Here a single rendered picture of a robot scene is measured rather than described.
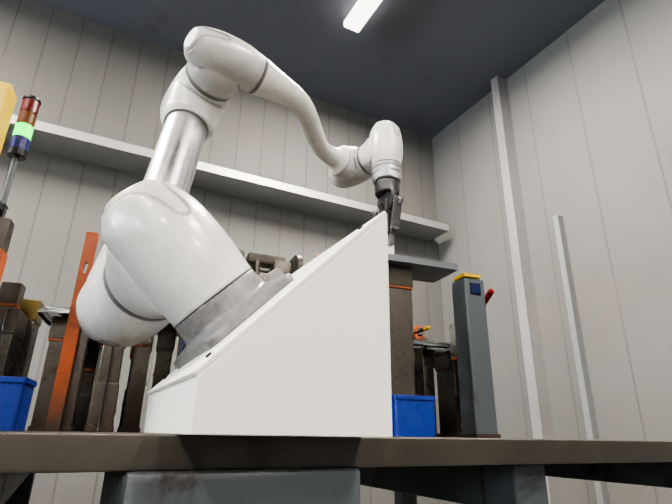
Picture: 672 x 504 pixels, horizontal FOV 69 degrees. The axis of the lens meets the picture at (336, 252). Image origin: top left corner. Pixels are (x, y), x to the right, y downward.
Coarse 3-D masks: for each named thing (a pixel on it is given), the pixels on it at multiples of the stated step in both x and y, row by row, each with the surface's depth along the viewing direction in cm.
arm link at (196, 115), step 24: (168, 96) 121; (192, 96) 119; (168, 120) 117; (192, 120) 117; (216, 120) 125; (168, 144) 110; (192, 144) 114; (168, 168) 106; (192, 168) 111; (96, 264) 87; (96, 288) 82; (96, 312) 83; (120, 312) 80; (96, 336) 87; (120, 336) 85; (144, 336) 87
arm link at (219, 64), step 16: (192, 32) 114; (208, 32) 113; (224, 32) 115; (192, 48) 112; (208, 48) 112; (224, 48) 113; (240, 48) 115; (192, 64) 116; (208, 64) 114; (224, 64) 114; (240, 64) 116; (256, 64) 118; (192, 80) 118; (208, 80) 117; (224, 80) 117; (240, 80) 118; (256, 80) 120; (208, 96) 120; (224, 96) 122
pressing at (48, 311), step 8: (40, 312) 129; (48, 312) 131; (56, 312) 131; (64, 312) 126; (48, 320) 139; (176, 336) 156; (416, 344) 168; (424, 344) 162; (432, 344) 164; (440, 344) 165; (448, 344) 166
